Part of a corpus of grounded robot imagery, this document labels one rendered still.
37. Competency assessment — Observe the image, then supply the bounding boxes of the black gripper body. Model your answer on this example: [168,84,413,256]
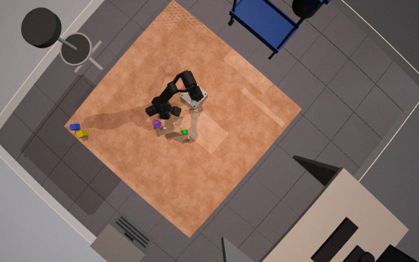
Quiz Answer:
[165,104,181,117]

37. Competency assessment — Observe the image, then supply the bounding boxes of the purple cube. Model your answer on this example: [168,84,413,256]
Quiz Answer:
[152,120,161,128]

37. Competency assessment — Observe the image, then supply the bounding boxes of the blue block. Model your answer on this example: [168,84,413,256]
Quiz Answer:
[70,124,81,130]

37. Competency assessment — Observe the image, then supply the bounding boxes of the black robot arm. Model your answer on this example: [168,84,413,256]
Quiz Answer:
[145,70,204,120]

